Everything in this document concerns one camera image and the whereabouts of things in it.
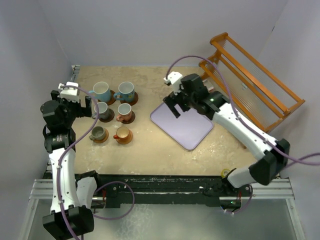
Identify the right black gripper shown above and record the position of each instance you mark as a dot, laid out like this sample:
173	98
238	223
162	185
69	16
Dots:
171	100

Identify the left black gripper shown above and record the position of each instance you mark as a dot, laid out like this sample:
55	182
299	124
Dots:
82	111

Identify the grey blue cup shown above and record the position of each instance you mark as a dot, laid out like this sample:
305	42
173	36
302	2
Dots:
101	110

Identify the large light blue cup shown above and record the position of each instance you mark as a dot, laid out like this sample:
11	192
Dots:
101	91

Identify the dark walnut coaster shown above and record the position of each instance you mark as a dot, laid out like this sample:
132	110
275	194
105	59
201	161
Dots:
109	118
130	119

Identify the grey green cup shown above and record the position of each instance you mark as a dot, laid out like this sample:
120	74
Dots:
98	133

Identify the reddish wooden coaster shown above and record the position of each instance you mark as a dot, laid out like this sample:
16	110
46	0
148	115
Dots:
112	99
133	100

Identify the light orange wooden coaster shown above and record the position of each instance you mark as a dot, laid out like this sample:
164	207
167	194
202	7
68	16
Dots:
102	141
126	140

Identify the pink red cup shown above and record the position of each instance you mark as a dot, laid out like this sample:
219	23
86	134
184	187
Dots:
124	112

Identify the orange copper cup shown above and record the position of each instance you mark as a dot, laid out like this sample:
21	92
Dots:
122	134

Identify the blue cup with pattern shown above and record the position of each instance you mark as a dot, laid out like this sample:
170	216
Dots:
126	92

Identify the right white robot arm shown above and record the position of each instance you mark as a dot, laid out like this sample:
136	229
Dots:
189	92

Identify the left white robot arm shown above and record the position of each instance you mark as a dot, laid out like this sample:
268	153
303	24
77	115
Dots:
70	212

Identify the lilac serving tray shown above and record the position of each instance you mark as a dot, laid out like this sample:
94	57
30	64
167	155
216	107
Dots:
188	130

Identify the orange wooden rack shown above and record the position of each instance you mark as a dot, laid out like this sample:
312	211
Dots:
257	93

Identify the yellow tape roll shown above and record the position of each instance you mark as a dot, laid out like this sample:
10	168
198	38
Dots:
224	172

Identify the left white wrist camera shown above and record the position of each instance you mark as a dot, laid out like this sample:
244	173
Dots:
69	91

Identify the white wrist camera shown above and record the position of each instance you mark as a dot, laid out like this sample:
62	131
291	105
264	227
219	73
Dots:
174	80
69	91

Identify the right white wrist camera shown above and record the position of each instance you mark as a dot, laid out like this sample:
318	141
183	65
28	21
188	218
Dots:
174	80

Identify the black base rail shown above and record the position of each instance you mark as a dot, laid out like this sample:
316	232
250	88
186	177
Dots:
211	191

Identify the aluminium frame profile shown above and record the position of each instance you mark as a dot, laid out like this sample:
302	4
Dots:
42	189

